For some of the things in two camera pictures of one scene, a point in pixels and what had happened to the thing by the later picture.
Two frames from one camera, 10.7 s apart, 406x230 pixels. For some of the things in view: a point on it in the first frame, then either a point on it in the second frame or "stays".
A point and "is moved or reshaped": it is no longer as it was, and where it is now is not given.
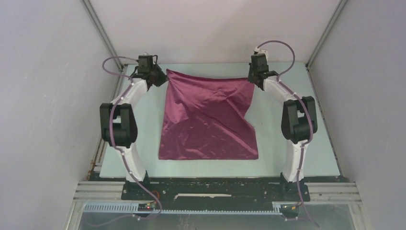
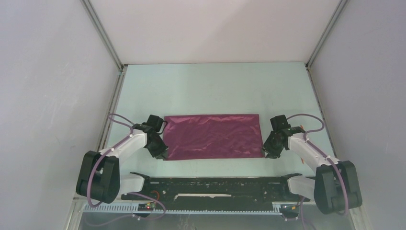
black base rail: x=215 y=194 stays
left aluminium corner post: x=99 y=27 stays
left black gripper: x=163 y=77 → x=157 y=154
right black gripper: x=251 y=79 → x=273 y=154
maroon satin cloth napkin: x=206 y=119 is moved or reshaped
